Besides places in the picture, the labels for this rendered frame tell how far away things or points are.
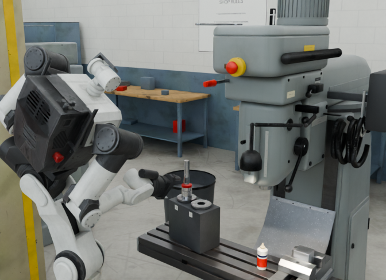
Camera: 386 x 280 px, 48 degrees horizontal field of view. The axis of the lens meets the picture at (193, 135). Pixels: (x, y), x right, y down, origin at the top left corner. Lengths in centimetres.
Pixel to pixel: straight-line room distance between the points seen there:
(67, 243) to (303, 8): 125
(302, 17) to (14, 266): 236
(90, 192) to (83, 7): 770
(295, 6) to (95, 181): 97
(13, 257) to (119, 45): 575
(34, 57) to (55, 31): 699
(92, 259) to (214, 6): 553
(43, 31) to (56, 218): 735
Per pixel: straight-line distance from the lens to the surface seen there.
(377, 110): 170
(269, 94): 148
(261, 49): 138
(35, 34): 912
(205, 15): 696
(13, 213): 302
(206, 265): 187
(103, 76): 149
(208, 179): 391
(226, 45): 144
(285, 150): 158
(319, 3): 176
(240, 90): 154
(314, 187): 205
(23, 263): 319
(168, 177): 185
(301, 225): 208
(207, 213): 188
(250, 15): 653
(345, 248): 216
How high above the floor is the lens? 188
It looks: 14 degrees down
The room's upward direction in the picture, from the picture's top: straight up
